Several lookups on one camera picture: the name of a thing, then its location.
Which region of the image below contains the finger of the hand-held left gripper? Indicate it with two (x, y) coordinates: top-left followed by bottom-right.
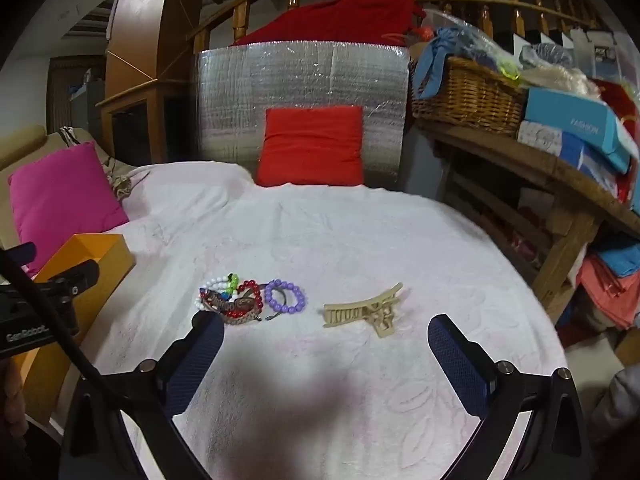
(34, 259), (101, 298)

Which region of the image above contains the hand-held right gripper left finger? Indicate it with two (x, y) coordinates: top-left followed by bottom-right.
(60, 310), (226, 480)

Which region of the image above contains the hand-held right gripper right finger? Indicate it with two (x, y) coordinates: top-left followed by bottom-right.
(426, 313), (593, 480)

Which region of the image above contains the orange box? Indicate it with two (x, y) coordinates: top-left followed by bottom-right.
(20, 233), (136, 426)

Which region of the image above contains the white multicolour bead bracelet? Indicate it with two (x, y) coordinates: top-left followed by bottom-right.
(195, 272), (241, 313)

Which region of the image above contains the red bead bracelet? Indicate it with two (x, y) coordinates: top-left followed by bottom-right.
(225, 280), (264, 321)

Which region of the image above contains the purple bead bracelet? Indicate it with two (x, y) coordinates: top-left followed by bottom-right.
(264, 279), (307, 317)

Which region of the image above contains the beige hair claw clip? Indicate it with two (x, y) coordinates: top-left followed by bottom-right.
(322, 282), (405, 340)

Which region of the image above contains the pink cushion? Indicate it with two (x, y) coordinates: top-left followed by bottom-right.
(7, 141), (130, 278)

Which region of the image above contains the grey metal bangle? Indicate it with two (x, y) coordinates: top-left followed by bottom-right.
(266, 286), (302, 322)

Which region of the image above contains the tan patterned cloth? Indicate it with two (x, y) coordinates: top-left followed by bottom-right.
(107, 160), (151, 202)

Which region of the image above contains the folded coral cloth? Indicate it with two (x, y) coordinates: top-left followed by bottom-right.
(575, 255), (640, 331)

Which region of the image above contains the white textured towel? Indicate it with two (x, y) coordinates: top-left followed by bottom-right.
(75, 161), (571, 480)

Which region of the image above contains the grey clothing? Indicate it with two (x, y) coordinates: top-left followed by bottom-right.
(597, 367), (640, 461)

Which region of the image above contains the folded blue cloth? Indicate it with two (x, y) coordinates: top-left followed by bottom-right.
(595, 240), (640, 278)

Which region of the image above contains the wooden shelf table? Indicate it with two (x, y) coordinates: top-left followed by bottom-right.
(415, 119), (640, 311)

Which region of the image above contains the red cushion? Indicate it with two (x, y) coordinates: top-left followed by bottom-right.
(255, 106), (365, 187)

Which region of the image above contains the white patterned box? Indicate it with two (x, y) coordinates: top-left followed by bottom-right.
(516, 121), (586, 171)

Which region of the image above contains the curved wooden cabinet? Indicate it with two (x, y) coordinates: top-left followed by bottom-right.
(95, 0), (211, 166)

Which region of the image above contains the white air conditioner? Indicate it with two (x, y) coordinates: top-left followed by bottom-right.
(60, 5), (116, 37)

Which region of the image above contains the wicker basket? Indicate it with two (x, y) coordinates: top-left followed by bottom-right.
(410, 56), (528, 137)

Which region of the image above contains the blue cardboard box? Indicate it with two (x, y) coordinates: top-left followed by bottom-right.
(522, 86), (640, 175)

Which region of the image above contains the silver foil insulation panel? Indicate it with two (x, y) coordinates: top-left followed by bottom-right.
(189, 40), (412, 191)

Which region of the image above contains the cream fabric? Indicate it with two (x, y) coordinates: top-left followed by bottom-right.
(520, 67), (601, 97)

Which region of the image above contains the clear plastic bag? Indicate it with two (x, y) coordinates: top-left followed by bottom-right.
(420, 7), (531, 86)

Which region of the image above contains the white paper bag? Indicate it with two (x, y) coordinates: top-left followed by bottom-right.
(570, 27), (632, 82)

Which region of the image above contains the wooden stair railing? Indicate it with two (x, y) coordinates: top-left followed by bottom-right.
(187, 0), (616, 56)

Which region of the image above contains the red blanket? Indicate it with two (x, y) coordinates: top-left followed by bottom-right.
(232, 0), (426, 47)

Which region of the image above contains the black cable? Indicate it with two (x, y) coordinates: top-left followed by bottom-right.
(0, 249), (132, 397)

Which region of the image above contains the brown woven bracelet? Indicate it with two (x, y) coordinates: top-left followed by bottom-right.
(200, 292), (263, 323)

